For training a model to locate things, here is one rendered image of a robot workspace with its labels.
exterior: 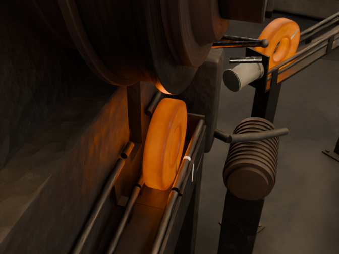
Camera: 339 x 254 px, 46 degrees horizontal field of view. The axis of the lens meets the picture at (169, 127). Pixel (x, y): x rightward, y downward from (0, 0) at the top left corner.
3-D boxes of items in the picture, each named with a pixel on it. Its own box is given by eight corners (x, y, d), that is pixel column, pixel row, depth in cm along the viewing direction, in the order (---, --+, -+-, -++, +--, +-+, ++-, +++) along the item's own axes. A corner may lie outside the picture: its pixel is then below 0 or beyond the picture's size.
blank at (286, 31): (262, 82, 113) (271, 87, 111) (244, 52, 100) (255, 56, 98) (295, 40, 114) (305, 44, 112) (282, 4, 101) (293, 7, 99)
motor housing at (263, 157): (206, 287, 127) (223, 160, 95) (218, 233, 144) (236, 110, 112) (247, 298, 125) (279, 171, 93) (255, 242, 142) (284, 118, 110)
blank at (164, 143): (138, 139, 58) (160, 144, 57) (169, 78, 69) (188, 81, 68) (144, 205, 68) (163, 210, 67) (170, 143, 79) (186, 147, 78)
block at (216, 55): (165, 147, 95) (166, 54, 80) (173, 128, 101) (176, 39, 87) (209, 156, 93) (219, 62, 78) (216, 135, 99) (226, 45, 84)
